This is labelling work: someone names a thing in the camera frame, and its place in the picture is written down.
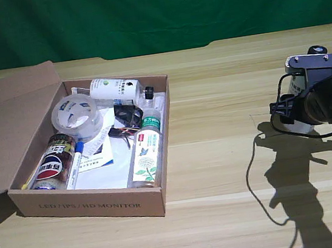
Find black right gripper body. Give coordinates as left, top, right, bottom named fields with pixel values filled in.
left=291, top=87, right=332, bottom=129

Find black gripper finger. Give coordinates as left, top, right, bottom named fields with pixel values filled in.
left=267, top=93, right=298, bottom=128

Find blue capped white marker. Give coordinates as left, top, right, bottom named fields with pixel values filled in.
left=60, top=140, right=91, bottom=190

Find wrist camera on dark bracket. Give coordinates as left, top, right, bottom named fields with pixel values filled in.
left=283, top=50, right=332, bottom=92

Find brown cardboard box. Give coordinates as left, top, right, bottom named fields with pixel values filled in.
left=0, top=45, right=187, bottom=239

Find long white receipt strip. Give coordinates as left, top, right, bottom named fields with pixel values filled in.
left=77, top=118, right=116, bottom=158

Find small black cooling fan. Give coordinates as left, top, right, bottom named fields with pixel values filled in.
left=112, top=100, right=146, bottom=132

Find green backdrop cloth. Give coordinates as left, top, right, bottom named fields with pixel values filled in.
left=0, top=0, right=332, bottom=75

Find coloured wires with black plug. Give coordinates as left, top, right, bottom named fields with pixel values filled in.
left=107, top=123, right=143, bottom=153

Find white and blue leaflet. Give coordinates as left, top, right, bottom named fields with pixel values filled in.
left=73, top=138, right=117, bottom=175

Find large white paper sheet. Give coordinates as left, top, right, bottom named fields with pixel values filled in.
left=65, top=101, right=151, bottom=195

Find green capped flower print bottle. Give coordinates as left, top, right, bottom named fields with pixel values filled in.
left=117, top=106, right=172, bottom=191

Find thin yellow stick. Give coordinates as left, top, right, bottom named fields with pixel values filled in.
left=19, top=173, right=39, bottom=191

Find black camera cable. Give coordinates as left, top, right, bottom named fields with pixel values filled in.
left=264, top=66, right=332, bottom=145

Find clear adhesive tape roll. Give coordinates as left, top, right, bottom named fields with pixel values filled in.
left=48, top=91, right=106, bottom=147

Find Pepsi labelled snack jar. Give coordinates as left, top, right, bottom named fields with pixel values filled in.
left=23, top=130, right=84, bottom=194

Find white bottle with green logo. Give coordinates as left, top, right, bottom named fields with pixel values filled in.
left=87, top=71, right=157, bottom=109

